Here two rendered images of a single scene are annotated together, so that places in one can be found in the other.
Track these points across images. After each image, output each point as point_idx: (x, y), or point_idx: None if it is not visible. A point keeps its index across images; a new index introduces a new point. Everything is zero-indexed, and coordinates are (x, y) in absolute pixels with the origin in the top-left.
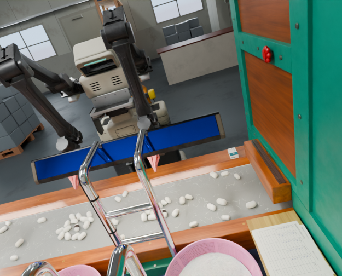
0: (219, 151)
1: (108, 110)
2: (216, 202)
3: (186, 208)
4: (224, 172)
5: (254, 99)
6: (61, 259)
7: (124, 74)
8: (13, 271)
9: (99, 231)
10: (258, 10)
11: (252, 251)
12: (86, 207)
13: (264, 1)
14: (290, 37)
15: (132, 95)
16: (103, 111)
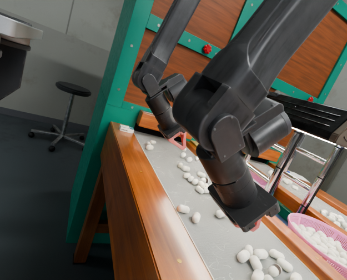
0: (114, 131)
1: (31, 35)
2: (181, 158)
3: (191, 171)
4: (149, 142)
5: None
6: (318, 261)
7: (198, 3)
8: None
9: (252, 236)
10: (194, 17)
11: None
12: (229, 276)
13: (205, 18)
14: (221, 46)
15: (180, 37)
16: (29, 29)
